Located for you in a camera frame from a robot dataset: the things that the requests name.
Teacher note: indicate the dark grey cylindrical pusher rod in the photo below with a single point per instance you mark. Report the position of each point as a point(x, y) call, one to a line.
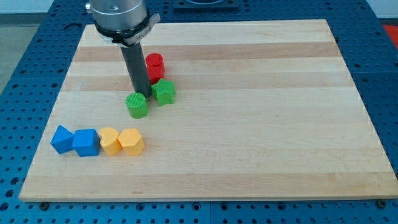
point(136, 66)

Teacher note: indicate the green cylinder block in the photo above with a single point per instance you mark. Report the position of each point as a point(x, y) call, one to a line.
point(136, 105)

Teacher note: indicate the green star block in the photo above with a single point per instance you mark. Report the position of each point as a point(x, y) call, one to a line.
point(164, 91)

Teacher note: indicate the red cylinder block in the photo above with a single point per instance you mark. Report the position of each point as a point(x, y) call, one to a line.
point(155, 67)

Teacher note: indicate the black mounting plate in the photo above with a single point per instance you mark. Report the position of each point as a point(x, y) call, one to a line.
point(184, 5)

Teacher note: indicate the yellow hexagon block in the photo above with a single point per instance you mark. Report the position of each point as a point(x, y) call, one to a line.
point(131, 141)

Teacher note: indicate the yellow heart block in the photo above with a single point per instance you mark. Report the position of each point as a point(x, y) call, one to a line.
point(109, 141)

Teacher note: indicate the blue cube block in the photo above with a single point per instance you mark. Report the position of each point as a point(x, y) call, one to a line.
point(86, 142)

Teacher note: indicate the blue triangular block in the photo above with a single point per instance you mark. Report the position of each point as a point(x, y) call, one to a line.
point(62, 140)

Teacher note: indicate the light wooden board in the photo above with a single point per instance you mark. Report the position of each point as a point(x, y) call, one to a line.
point(264, 110)

